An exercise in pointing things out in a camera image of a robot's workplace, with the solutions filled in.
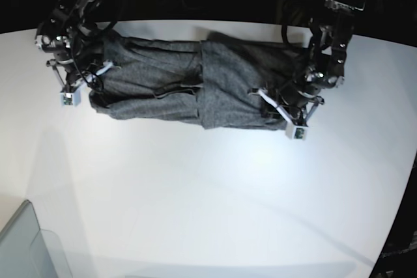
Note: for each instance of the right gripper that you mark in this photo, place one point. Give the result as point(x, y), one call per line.
point(71, 77)

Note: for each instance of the translucent grey tray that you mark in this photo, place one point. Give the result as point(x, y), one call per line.
point(30, 251)

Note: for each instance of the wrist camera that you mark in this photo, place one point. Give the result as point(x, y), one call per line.
point(72, 98)
point(296, 132)

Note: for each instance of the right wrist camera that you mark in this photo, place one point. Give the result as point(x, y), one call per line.
point(72, 98)

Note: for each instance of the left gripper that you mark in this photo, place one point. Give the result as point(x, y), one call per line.
point(291, 104)

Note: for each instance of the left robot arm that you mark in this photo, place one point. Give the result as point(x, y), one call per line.
point(319, 66)

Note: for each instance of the grey t-shirt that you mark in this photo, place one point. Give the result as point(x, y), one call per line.
point(212, 83)

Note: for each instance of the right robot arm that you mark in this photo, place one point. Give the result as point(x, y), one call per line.
point(76, 47)

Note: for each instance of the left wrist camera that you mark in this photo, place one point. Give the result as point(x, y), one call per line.
point(296, 132)

